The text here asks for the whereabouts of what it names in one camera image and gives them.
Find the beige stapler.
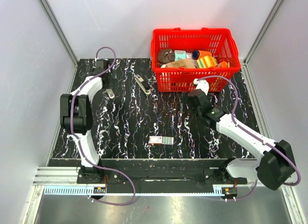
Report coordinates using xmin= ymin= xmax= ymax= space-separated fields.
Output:
xmin=105 ymin=89 xmax=115 ymax=99

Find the staple remover tool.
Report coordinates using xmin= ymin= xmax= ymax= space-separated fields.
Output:
xmin=134 ymin=74 xmax=151 ymax=95

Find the red white staple box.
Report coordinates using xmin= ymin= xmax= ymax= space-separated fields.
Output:
xmin=149 ymin=136 xmax=174 ymax=145

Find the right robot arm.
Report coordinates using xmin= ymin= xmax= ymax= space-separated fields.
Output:
xmin=185 ymin=89 xmax=296 ymax=190

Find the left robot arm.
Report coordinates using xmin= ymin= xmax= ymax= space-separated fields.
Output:
xmin=60 ymin=59 xmax=115 ymax=184

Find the brown cardboard package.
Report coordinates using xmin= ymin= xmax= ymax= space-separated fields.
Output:
xmin=160 ymin=58 xmax=197 ymax=69

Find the green yellow striped box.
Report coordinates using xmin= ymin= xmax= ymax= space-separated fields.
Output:
xmin=196 ymin=55 xmax=218 ymax=68

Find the teal white card packet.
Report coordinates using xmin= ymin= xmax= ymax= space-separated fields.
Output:
xmin=174 ymin=50 xmax=186 ymax=61

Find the orange bottle blue cap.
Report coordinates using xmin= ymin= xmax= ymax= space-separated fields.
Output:
xmin=192 ymin=50 xmax=212 ymax=60

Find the brown round object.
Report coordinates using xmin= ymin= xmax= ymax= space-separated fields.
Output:
xmin=157 ymin=49 xmax=175 ymax=65

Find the small orange box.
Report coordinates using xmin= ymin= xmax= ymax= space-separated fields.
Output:
xmin=216 ymin=61 xmax=230 ymax=68

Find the red plastic basket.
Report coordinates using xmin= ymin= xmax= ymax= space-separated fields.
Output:
xmin=150 ymin=28 xmax=241 ymax=92

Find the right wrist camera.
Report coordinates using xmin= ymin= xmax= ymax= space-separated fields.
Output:
xmin=193 ymin=79 xmax=209 ymax=95

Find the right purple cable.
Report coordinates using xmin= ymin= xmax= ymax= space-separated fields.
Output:
xmin=193 ymin=75 xmax=302 ymax=202

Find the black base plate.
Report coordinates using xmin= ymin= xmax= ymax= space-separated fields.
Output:
xmin=77 ymin=167 xmax=247 ymax=185

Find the white cable duct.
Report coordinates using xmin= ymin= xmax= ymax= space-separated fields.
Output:
xmin=44 ymin=184 xmax=237 ymax=197

